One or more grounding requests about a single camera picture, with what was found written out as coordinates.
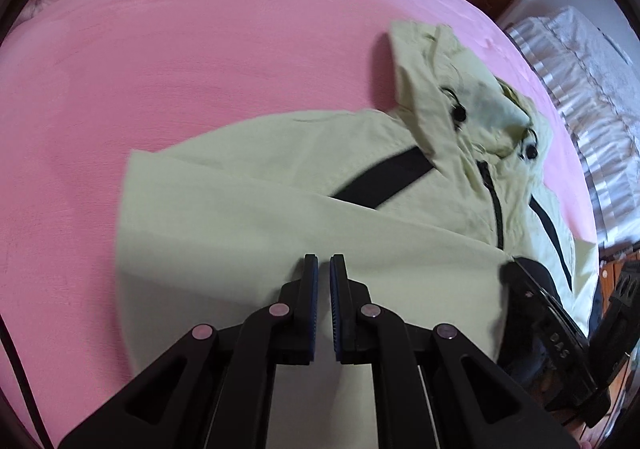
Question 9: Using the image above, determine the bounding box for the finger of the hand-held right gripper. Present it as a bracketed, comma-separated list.
[501, 256, 567, 326]

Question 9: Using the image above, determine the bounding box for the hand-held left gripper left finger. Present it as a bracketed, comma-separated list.
[57, 254, 319, 449]

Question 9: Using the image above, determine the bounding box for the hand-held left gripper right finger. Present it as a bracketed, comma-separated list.
[329, 254, 583, 449]

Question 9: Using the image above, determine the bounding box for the light green jacket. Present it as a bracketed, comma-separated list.
[116, 20, 601, 375]

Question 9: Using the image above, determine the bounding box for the pink bed sheet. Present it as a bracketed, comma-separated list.
[0, 0, 601, 449]

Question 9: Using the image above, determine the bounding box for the black cable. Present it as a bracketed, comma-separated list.
[0, 316, 55, 449]

